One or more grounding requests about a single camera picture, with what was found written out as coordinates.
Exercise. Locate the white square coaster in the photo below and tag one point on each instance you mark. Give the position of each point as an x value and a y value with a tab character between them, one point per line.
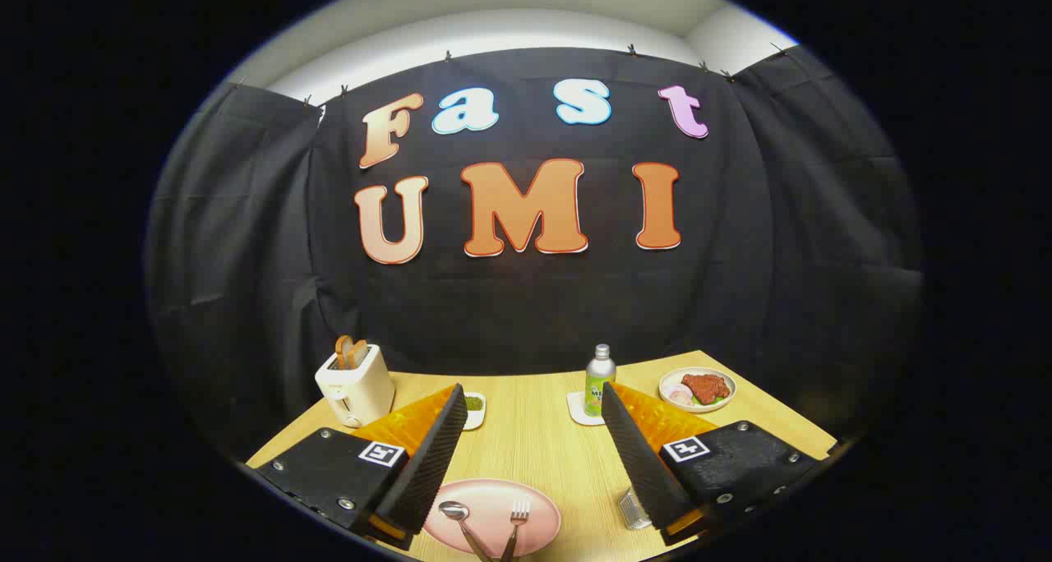
579	410

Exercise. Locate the cream white toaster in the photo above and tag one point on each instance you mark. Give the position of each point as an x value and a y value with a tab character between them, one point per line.
362	389

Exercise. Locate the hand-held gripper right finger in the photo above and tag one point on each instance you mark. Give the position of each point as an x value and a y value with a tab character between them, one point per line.
637	455

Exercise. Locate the pink round plate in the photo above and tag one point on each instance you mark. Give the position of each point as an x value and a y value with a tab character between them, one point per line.
493	504

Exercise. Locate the brown toast slice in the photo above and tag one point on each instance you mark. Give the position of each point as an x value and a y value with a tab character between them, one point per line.
343	352
360	353

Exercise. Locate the white oval plate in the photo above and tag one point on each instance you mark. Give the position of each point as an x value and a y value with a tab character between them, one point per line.
723	402

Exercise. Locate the red fried meat piece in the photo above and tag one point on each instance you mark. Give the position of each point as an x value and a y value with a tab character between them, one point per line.
707	387

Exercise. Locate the green soda bottle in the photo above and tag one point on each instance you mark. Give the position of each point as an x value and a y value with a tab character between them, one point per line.
600	377

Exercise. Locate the pink ham slices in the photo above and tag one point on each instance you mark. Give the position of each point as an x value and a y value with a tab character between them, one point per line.
680	394

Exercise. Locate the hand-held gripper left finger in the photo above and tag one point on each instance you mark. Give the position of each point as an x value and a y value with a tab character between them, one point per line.
427	455

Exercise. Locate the white divided snack dish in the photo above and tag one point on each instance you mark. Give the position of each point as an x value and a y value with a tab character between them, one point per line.
476	418

